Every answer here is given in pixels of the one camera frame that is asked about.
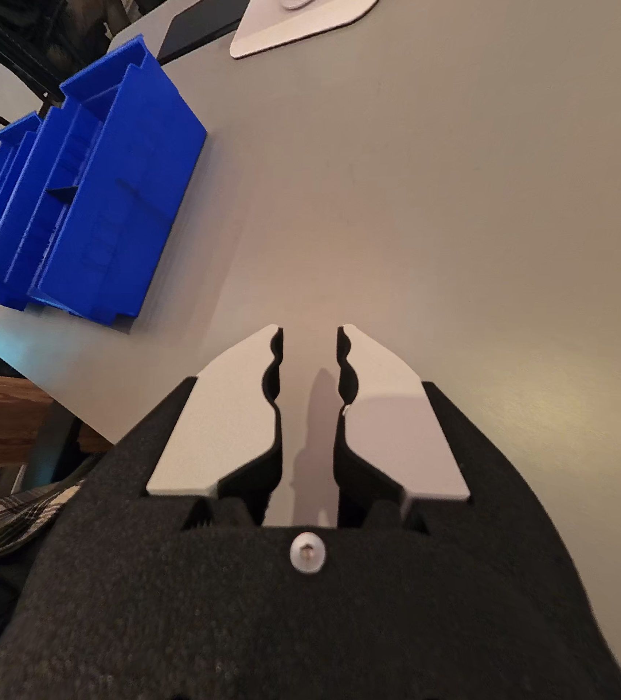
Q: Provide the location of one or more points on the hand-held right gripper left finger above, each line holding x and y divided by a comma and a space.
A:
217, 426

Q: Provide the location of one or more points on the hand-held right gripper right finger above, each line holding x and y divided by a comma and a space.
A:
403, 432

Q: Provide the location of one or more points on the blue divided parts bin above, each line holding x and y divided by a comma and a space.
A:
124, 191

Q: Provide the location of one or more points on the person's plaid shirt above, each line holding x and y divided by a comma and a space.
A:
10, 519

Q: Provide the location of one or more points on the black mesh chair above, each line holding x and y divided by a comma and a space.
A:
26, 38

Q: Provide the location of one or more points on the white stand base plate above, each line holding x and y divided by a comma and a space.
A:
288, 33

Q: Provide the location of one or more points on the white bracket stand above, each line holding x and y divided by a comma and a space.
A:
297, 4

